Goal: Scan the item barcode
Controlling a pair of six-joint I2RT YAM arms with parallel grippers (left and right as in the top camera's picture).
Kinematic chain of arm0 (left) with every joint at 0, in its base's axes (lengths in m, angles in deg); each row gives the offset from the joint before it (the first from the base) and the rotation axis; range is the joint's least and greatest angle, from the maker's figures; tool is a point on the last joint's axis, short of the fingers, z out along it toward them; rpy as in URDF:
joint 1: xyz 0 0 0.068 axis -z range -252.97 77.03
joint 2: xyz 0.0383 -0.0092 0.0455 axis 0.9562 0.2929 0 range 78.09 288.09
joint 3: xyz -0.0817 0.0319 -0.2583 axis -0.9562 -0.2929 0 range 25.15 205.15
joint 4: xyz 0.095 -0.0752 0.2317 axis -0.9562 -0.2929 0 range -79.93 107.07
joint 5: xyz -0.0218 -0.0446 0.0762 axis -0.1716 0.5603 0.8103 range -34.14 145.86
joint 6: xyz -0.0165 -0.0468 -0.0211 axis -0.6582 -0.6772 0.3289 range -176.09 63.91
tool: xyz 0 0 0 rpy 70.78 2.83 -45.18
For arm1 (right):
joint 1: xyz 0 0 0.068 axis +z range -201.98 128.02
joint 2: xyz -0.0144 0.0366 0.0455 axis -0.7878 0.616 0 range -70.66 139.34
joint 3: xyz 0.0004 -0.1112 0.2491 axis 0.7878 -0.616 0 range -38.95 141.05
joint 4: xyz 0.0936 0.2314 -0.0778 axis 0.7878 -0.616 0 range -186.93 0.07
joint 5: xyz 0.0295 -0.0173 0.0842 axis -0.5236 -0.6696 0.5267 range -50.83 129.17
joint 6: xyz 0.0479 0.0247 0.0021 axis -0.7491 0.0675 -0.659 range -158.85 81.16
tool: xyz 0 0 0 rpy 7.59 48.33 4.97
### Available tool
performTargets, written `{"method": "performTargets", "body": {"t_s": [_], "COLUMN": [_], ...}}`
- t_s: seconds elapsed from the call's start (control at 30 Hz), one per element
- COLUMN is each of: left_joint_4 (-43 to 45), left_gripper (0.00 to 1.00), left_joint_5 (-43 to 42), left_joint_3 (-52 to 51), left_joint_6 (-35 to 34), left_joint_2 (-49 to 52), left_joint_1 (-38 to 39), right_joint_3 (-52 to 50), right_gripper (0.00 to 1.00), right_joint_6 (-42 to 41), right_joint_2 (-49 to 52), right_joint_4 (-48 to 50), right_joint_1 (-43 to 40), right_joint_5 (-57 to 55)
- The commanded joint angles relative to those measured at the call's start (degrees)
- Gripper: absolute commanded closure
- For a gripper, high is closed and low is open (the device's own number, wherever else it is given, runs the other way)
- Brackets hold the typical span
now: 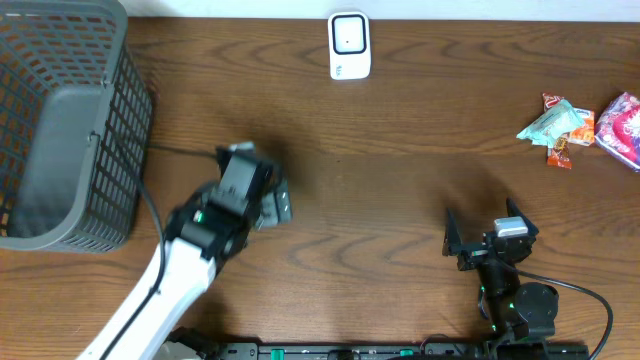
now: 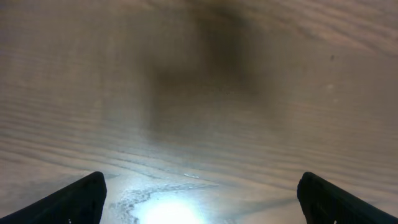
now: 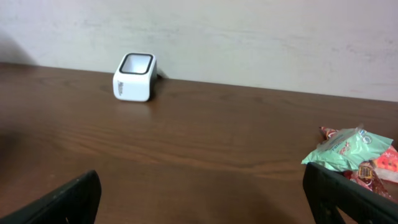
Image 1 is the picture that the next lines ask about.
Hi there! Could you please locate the orange snack bar wrapper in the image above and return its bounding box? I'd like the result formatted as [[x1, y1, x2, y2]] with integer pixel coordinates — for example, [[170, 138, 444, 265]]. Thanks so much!
[[542, 93, 572, 169]]

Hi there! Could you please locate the small orange carton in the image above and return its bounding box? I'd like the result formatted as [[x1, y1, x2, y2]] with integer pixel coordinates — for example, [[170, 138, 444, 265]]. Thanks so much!
[[568, 108, 595, 147]]

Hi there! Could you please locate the white barcode scanner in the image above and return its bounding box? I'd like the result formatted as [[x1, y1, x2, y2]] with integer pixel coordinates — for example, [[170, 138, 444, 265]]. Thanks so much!
[[327, 11, 372, 80]]

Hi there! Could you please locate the mint green wipes packet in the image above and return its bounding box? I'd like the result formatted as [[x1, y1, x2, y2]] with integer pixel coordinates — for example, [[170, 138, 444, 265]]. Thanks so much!
[[516, 99, 585, 147]]

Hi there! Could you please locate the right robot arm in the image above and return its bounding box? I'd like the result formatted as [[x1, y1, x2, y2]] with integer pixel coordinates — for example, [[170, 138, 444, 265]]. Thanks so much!
[[442, 199, 559, 359]]

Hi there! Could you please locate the grey plastic mesh basket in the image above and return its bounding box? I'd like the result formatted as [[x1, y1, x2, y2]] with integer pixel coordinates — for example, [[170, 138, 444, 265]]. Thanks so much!
[[1, 1, 153, 253]]

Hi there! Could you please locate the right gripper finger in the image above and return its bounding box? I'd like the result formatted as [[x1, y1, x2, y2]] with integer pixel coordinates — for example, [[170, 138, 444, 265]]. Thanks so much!
[[443, 208, 462, 247], [506, 197, 535, 230]]

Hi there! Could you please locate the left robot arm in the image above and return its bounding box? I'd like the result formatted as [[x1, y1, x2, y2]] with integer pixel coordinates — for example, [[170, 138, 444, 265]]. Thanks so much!
[[80, 142, 292, 359]]

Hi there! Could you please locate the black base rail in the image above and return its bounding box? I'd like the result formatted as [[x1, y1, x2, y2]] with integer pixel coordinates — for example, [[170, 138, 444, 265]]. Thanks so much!
[[164, 341, 591, 360]]

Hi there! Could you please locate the purple pink floral pack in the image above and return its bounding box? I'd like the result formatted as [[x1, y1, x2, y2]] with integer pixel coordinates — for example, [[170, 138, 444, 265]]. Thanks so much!
[[595, 92, 639, 173]]

